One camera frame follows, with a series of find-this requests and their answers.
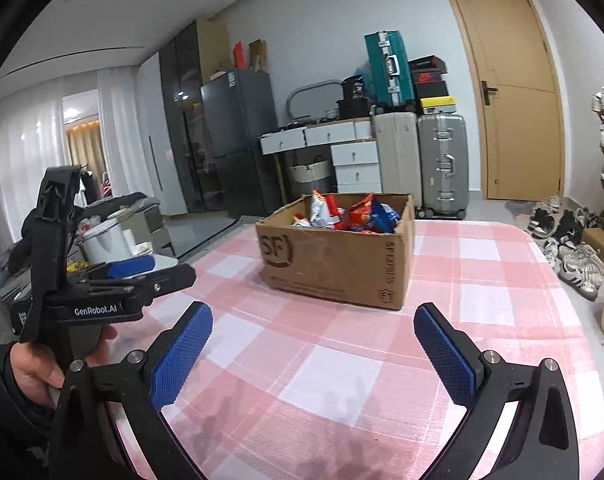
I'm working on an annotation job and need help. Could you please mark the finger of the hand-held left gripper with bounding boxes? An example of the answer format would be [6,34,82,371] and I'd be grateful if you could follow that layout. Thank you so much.
[79,255,157,286]
[89,266,197,311]

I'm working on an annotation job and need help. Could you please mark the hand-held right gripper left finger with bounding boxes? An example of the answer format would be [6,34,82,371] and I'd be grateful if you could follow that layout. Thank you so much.
[49,301,215,480]

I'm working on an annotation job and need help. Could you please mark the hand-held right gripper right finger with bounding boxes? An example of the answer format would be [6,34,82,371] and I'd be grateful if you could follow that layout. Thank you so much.
[413,302,580,480]

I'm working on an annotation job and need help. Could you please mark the blue cookie packet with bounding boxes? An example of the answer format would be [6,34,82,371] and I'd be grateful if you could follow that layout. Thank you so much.
[372,199,402,234]

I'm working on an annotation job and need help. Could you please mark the red chip packet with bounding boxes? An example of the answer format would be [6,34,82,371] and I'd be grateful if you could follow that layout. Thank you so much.
[347,193,381,234]

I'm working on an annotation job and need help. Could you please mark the person's left forearm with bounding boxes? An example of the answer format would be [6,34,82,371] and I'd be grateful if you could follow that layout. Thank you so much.
[0,345,65,480]

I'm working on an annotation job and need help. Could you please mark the person's left hand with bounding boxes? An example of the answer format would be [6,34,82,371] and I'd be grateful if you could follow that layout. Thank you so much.
[9,325,118,407]

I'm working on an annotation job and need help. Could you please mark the white kettle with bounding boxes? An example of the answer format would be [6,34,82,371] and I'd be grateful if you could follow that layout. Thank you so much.
[78,218,133,266]

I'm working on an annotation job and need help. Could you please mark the pink checked tablecloth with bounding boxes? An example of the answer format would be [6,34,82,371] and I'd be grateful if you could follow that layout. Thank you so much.
[102,217,604,480]

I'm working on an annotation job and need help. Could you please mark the white sheer curtain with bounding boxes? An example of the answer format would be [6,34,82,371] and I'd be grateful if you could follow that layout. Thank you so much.
[0,67,148,281]

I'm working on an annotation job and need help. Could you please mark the white wardrobe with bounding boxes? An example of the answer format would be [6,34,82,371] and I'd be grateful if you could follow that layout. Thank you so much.
[136,52,191,216]

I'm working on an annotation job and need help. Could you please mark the dark glass cabinet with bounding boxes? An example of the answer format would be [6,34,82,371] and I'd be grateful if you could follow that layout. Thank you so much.
[159,19,231,214]

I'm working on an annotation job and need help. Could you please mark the pile of loose shoes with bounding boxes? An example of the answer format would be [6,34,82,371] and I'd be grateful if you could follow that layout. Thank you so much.
[525,194,604,302]

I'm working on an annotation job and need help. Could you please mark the grey refrigerator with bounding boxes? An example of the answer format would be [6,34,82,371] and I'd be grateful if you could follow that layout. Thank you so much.
[200,68,281,219]

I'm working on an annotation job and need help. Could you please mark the grey door mat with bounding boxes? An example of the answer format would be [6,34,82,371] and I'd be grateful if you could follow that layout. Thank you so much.
[504,199,548,222]

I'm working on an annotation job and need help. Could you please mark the woven laundry basket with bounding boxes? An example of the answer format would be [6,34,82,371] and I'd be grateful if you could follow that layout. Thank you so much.
[287,157,334,201]

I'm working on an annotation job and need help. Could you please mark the small brown cardboard box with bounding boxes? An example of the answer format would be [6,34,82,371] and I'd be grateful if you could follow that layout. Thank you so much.
[580,227,604,262]

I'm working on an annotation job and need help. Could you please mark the silver suitcase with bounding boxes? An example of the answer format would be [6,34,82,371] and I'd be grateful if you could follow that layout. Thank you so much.
[416,113,471,221]

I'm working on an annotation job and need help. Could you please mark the white suitcase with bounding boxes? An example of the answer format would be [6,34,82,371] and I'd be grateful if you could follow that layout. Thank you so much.
[371,111,423,211]

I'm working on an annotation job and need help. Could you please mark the white dresser with drawers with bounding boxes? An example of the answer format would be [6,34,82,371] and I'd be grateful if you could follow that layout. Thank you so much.
[259,117,383,196]

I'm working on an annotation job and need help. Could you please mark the arched grey mirror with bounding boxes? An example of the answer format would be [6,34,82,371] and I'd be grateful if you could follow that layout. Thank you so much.
[286,79,344,124]

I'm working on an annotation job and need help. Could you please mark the wooden door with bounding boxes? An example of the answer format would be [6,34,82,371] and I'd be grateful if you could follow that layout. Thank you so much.
[440,0,566,204]

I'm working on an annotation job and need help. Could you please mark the large tan cardboard box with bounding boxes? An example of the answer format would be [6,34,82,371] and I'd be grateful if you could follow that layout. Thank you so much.
[196,18,231,81]

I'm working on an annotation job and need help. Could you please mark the small brown paper bag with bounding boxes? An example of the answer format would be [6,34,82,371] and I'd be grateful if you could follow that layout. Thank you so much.
[248,39,268,72]

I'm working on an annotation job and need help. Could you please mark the yellow black shoe box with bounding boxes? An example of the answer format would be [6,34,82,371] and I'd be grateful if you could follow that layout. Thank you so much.
[420,95,456,116]

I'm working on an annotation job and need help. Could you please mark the black storage box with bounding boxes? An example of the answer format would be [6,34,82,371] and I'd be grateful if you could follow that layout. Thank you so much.
[337,98,372,120]

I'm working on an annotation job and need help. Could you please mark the black printed bag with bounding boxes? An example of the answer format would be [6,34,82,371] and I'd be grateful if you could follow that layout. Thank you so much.
[341,75,365,101]

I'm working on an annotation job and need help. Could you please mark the teal suitcase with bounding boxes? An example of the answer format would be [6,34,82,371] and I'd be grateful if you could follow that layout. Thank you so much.
[364,29,415,109]

